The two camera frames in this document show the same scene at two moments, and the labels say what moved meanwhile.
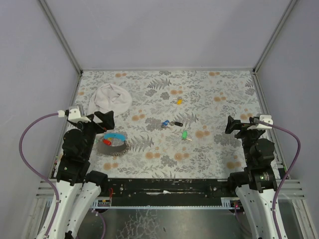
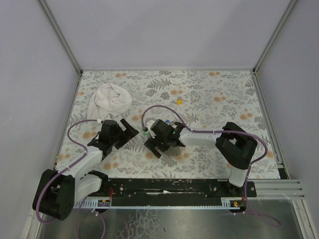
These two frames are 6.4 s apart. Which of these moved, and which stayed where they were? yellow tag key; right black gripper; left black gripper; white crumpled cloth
Moved: right black gripper; left black gripper
Stayed: white crumpled cloth; yellow tag key
